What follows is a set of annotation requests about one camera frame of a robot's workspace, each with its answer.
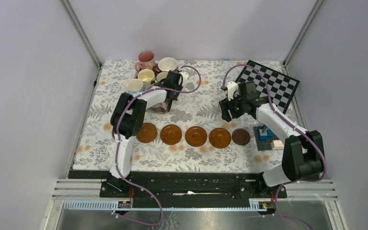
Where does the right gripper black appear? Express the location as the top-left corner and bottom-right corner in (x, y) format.
(219, 92), (247, 123)

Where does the metal serving tray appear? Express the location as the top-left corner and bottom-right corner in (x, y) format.
(139, 71), (181, 113)

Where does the dark walnut round coaster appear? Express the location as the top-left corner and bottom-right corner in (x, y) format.
(231, 128), (251, 146)

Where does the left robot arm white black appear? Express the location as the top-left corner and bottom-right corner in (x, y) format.
(110, 71), (189, 197)

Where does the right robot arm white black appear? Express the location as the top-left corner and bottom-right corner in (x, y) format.
(219, 81), (327, 197)

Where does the white cup on red saucer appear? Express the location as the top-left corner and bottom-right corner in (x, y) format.
(153, 57), (178, 72)

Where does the white ribbed mug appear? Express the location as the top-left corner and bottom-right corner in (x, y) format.
(156, 71), (168, 83)

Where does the lilac mug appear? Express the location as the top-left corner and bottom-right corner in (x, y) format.
(145, 84), (154, 91)

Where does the cream yellow mug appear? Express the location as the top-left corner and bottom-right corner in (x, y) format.
(137, 69), (155, 89)

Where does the pink mug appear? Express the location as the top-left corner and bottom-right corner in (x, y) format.
(135, 51), (155, 71)

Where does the light blue mug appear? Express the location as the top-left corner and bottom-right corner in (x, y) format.
(126, 79), (144, 94)

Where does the floral tablecloth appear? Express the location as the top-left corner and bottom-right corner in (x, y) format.
(72, 60), (282, 173)

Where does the blue toy brick stack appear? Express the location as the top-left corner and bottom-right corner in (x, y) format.
(257, 125), (274, 140)

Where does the dark grey brick baseplate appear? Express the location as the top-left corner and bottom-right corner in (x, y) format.
(253, 126), (280, 151)

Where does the black white chessboard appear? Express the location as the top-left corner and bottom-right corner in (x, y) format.
(236, 60), (299, 113)

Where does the white toy brick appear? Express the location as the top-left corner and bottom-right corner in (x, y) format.
(270, 140), (285, 150)

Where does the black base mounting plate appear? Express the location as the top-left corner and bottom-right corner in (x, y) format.
(100, 171), (287, 208)

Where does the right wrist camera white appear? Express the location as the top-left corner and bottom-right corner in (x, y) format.
(226, 81), (240, 101)

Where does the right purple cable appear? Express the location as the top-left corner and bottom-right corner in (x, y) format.
(222, 64), (327, 230)

